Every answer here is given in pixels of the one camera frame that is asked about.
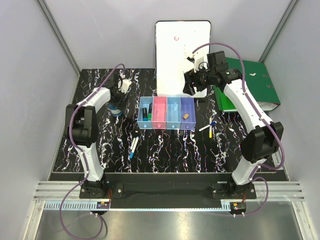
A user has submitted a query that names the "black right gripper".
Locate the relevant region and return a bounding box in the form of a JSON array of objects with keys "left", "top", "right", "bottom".
[{"left": 182, "top": 63, "right": 215, "bottom": 96}]

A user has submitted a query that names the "blue ink bottle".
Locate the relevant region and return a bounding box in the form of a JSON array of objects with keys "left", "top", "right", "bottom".
[{"left": 108, "top": 104, "right": 123, "bottom": 117}]

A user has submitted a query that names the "blue capped black highlighter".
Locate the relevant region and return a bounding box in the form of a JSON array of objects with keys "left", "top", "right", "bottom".
[{"left": 142, "top": 107, "right": 148, "bottom": 119}]

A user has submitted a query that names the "green capped black highlighter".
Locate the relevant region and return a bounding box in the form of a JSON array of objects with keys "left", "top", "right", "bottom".
[{"left": 147, "top": 103, "right": 153, "bottom": 121}]

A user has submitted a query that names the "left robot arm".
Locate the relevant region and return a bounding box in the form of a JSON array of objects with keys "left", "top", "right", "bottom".
[{"left": 63, "top": 73, "right": 132, "bottom": 198}]

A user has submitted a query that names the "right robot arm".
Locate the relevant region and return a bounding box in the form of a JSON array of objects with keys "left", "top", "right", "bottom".
[{"left": 183, "top": 51, "right": 284, "bottom": 199}]

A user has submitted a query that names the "purple plastic bin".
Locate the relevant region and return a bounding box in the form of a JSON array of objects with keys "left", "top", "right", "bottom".
[{"left": 180, "top": 97, "right": 196, "bottom": 130}]

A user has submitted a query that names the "light blue bin right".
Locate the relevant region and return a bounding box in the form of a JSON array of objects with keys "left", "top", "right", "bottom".
[{"left": 166, "top": 97, "right": 181, "bottom": 130}]

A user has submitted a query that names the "light blue bin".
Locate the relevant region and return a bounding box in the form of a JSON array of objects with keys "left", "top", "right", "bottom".
[
  {"left": 166, "top": 97, "right": 181, "bottom": 130},
  {"left": 137, "top": 96, "right": 153, "bottom": 130}
]

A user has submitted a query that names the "light blue bin left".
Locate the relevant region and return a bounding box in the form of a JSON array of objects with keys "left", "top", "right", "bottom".
[{"left": 137, "top": 96, "right": 153, "bottom": 130}]

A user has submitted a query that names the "blue capped white marker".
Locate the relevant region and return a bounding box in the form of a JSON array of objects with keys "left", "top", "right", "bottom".
[{"left": 198, "top": 121, "right": 216, "bottom": 132}]

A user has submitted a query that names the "pink plastic bin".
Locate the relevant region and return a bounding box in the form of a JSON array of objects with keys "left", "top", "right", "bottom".
[{"left": 151, "top": 96, "right": 167, "bottom": 129}]

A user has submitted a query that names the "black capped white marker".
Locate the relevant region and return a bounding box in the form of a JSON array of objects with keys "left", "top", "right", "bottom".
[{"left": 132, "top": 130, "right": 139, "bottom": 146}]

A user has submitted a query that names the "cyan capped white marker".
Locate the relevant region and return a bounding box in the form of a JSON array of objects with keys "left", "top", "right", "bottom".
[{"left": 129, "top": 136, "right": 140, "bottom": 159}]

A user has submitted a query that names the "white dry-erase board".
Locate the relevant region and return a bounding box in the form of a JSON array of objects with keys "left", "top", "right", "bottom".
[{"left": 155, "top": 20, "right": 212, "bottom": 97}]

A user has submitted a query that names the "yellow capped white marker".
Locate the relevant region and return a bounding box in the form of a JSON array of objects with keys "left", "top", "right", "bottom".
[{"left": 209, "top": 117, "right": 213, "bottom": 139}]

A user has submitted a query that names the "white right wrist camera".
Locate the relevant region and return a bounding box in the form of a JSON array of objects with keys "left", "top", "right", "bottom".
[{"left": 186, "top": 52, "right": 209, "bottom": 73}]

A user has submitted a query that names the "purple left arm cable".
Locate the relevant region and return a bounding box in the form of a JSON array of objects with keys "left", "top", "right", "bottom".
[{"left": 58, "top": 62, "right": 126, "bottom": 238}]

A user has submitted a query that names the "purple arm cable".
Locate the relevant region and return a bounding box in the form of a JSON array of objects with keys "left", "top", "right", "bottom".
[
  {"left": 192, "top": 41, "right": 286, "bottom": 217},
  {"left": 58, "top": 62, "right": 126, "bottom": 238}
]

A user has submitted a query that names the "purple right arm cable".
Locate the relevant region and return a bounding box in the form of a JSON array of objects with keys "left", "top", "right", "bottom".
[{"left": 192, "top": 41, "right": 286, "bottom": 217}]

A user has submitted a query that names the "dark green ring binder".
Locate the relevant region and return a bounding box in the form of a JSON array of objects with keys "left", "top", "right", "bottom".
[{"left": 219, "top": 57, "right": 281, "bottom": 112}]

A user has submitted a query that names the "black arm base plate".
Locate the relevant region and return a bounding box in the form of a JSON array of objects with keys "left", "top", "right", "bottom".
[{"left": 79, "top": 173, "right": 257, "bottom": 211}]

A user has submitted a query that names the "grey slotted cable duct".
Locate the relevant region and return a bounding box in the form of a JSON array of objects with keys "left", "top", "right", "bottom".
[{"left": 44, "top": 200, "right": 111, "bottom": 211}]

